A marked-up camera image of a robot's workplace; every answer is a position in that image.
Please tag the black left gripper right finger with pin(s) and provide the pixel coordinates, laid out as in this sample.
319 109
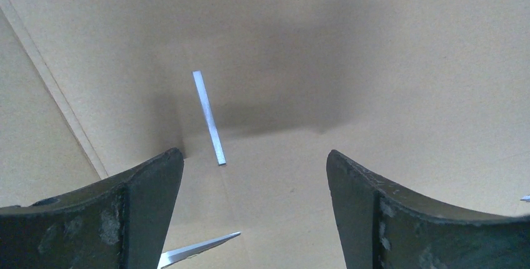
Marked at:
382 224

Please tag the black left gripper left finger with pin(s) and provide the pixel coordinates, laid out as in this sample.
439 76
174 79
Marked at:
118 222

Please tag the brown cardboard box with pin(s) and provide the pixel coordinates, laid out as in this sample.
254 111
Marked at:
432 94

